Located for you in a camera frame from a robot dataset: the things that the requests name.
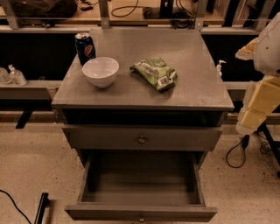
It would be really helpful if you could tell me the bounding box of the blue pepsi can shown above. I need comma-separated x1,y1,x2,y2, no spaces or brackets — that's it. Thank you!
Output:
75,32,95,65

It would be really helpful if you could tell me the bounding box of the black floor cable left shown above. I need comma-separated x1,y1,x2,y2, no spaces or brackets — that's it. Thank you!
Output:
0,189,32,224

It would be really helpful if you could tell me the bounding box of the black bag on shelf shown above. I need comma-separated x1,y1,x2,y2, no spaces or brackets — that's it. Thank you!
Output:
10,0,78,18

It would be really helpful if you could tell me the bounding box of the white ceramic bowl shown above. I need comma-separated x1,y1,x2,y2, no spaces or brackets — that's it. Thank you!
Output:
82,57,119,88

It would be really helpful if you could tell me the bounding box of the black floor cable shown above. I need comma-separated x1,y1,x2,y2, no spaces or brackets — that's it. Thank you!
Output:
0,189,32,224
225,129,273,169

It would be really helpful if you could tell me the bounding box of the black floor cable right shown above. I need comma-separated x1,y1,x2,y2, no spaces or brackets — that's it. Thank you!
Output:
225,129,273,169

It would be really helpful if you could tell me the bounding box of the black stand leg right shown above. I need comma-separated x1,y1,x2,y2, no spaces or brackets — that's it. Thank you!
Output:
258,122,280,178

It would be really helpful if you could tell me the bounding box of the clear plastic bottle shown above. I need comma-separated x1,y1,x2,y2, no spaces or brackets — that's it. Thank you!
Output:
8,65,27,86

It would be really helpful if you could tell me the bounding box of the open grey bottom drawer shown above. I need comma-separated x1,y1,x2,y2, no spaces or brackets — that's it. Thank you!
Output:
65,150,217,222

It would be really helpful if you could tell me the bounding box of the black metal floor stand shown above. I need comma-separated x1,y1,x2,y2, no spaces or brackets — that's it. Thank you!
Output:
34,192,50,224

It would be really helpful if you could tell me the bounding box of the green jalapeno chip bag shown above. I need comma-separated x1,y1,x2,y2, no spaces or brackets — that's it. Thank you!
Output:
130,57,178,92

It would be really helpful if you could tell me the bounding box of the grey middle drawer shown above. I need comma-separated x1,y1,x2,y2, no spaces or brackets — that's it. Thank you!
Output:
62,124,222,151

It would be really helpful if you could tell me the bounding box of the black cable on shelf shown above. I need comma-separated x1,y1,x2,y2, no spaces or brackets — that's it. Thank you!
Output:
110,0,152,18

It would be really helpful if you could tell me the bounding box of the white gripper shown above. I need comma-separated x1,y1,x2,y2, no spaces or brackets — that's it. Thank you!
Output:
235,12,280,135

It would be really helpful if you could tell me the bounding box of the small white pump bottle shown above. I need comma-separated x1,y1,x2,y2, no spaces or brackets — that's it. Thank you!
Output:
216,59,227,77

